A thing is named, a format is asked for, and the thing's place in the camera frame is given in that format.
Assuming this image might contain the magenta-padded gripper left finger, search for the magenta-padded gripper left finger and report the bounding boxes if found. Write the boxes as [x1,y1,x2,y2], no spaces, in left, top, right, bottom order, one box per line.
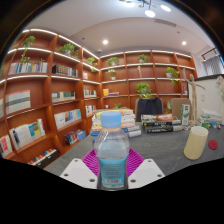
[59,148,101,190]

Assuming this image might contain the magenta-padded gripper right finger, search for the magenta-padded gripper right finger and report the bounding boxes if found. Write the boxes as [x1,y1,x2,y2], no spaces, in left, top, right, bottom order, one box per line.
[126,148,166,190]

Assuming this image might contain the clear blue-capped water bottle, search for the clear blue-capped water bottle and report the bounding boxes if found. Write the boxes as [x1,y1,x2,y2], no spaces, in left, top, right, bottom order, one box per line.
[94,111,131,191]

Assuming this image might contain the stack of dark books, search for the stack of dark books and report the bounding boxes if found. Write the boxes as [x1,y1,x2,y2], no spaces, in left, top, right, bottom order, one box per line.
[140,113,183,134]

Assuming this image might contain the cream ribbed cup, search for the cream ribbed cup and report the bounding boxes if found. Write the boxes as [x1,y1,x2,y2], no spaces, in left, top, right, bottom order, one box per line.
[183,125,210,161]

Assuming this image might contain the stack of colourful books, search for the stack of colourful books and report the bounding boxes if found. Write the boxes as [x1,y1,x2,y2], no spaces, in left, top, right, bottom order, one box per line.
[90,108,142,138]

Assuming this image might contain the chair with dark jacket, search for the chair with dark jacket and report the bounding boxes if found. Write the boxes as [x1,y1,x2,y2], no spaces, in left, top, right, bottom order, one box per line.
[134,96,164,123]

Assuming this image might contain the green and white carton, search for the green and white carton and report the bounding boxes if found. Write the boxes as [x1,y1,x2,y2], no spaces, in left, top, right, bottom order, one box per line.
[180,103,191,126]

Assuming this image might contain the flat round red coaster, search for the flat round red coaster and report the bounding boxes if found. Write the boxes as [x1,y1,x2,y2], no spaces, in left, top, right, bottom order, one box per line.
[207,139,219,151]

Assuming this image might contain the tan chair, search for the tan chair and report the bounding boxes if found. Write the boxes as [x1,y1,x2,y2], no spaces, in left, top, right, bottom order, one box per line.
[170,97,192,118]

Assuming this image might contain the small green box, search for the small green box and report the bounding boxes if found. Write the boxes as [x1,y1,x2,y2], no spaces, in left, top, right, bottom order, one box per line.
[200,121,212,130]

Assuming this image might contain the stack of white books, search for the stack of white books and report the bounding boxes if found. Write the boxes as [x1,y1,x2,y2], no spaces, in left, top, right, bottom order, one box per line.
[198,109,224,126]

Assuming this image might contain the orange wooden shelf unit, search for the orange wooden shelf unit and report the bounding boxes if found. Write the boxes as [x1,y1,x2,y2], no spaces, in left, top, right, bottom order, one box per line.
[0,28,198,168]

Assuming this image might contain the white partition with dark top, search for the white partition with dark top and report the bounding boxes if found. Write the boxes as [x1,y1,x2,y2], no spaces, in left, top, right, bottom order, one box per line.
[188,73,224,126]

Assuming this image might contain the grey curtain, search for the grey curtain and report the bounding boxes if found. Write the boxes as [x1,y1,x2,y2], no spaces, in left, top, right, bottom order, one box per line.
[203,54,224,77]

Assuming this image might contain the ceiling air vent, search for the ceiling air vent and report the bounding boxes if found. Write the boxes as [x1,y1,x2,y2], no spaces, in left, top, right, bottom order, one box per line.
[153,18,177,28]

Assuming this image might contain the branched ceiling lamp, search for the branched ceiling lamp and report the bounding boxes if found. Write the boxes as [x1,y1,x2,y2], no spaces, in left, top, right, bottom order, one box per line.
[119,0,173,18]

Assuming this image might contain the black ceiling track rail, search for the black ceiling track rail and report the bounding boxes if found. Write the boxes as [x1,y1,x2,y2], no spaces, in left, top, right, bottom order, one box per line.
[200,47,219,61]

